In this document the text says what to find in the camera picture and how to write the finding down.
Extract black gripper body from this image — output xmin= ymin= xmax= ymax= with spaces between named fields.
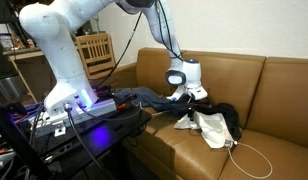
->
xmin=179 ymin=93 xmax=199 ymax=111

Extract white cloth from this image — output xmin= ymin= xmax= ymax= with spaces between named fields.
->
xmin=173 ymin=110 xmax=236 ymax=150

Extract brown leather couch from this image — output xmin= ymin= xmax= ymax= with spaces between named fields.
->
xmin=90 ymin=47 xmax=308 ymax=180

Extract dark blue jeans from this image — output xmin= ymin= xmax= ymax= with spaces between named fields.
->
xmin=113 ymin=86 xmax=192 ymax=118

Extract black garment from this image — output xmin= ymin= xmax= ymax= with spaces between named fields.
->
xmin=193 ymin=102 xmax=242 ymax=141

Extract black robot table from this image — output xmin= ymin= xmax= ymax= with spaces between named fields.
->
xmin=13 ymin=99 xmax=152 ymax=180

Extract wooden slatted chair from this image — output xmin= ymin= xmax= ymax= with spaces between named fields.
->
xmin=76 ymin=32 xmax=118 ymax=81

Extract wooden counter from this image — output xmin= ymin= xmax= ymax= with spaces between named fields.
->
xmin=3 ymin=46 xmax=48 ymax=104

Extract black tripod leg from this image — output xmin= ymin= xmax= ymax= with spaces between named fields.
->
xmin=0 ymin=98 xmax=53 ymax=180

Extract stainless steel trash can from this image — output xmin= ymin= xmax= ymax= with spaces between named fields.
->
xmin=0 ymin=28 xmax=27 ymax=101

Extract white charger cable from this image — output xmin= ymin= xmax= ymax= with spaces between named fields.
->
xmin=227 ymin=141 xmax=274 ymax=180

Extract orange handled clamp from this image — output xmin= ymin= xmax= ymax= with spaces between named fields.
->
xmin=116 ymin=102 xmax=135 ymax=111

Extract aluminium base plate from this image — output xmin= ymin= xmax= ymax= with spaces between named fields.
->
xmin=27 ymin=98 xmax=118 ymax=138

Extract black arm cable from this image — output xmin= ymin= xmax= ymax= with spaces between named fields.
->
xmin=93 ymin=0 xmax=185 ymax=89

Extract black base cable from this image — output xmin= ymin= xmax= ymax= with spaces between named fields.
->
xmin=63 ymin=102 xmax=107 ymax=176

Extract white angle bracket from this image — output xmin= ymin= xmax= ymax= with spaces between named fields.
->
xmin=53 ymin=121 xmax=67 ymax=137

